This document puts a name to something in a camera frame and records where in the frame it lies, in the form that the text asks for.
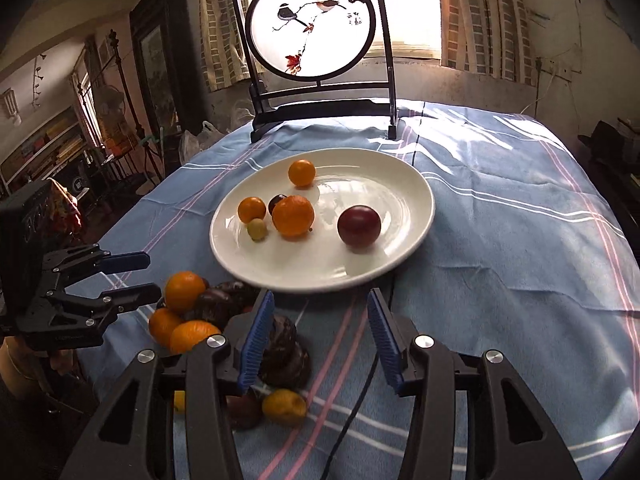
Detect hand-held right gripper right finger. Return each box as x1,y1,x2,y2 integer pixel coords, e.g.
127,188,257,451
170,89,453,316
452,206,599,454
366,287,583,480

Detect dark object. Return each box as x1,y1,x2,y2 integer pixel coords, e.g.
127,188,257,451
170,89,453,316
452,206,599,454
577,120,640,186

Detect dark purple fruit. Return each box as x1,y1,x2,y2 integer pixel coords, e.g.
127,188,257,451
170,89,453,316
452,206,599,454
194,287,233,326
215,280,261,311

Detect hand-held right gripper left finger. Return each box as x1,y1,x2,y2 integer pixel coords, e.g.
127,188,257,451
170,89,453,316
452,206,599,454
60,287,277,480

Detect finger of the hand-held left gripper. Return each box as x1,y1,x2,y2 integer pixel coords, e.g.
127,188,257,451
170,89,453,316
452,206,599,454
46,282,162,334
42,243,151,286

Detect checked curtain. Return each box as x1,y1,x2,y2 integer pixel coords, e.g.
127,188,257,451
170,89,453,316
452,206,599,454
437,0,533,86
200,0,253,93

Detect white wall socket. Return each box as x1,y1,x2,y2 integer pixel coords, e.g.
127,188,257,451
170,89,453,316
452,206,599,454
537,57,573,81

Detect electric fan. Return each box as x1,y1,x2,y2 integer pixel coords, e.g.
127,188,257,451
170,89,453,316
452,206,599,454
97,84,126,121

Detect dark red fruit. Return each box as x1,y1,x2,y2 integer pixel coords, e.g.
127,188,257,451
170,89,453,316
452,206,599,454
226,392,264,430

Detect person's left forearm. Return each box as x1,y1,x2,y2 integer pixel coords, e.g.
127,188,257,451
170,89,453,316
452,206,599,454
0,334,66,401

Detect dented yellow orange fruit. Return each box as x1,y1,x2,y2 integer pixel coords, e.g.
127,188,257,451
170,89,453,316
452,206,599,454
261,388,308,426

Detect white plate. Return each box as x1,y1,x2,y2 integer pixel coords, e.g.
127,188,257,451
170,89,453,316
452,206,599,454
209,147,436,294

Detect black framed painting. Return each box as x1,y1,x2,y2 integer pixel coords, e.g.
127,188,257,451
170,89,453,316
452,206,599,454
129,0,206,136

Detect round bird painting screen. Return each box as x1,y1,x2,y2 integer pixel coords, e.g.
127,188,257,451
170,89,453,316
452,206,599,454
231,0,401,143

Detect black cable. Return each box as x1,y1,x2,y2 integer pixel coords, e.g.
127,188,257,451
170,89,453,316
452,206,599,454
319,350,381,480

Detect large dark brown fruit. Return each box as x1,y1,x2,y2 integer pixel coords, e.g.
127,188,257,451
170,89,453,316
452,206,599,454
257,312,312,388

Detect bookshelf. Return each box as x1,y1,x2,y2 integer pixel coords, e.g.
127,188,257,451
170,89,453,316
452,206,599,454
0,105,91,191

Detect large dark red plum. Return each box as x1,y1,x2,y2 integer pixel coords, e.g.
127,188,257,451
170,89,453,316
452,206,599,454
337,204,382,249

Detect large orange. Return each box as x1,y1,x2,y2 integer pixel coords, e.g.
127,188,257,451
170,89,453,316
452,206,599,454
271,195,316,239

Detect blue striped tablecloth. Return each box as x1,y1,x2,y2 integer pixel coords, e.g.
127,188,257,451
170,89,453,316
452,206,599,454
75,99,640,480

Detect small orange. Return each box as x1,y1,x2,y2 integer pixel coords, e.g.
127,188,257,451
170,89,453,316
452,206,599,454
288,159,316,187
237,196,267,224

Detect clear plastic bag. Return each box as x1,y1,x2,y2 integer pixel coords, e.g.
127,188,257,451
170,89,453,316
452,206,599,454
180,120,226,166

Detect floral cloth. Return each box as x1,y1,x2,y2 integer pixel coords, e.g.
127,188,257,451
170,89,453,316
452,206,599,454
50,180,83,233

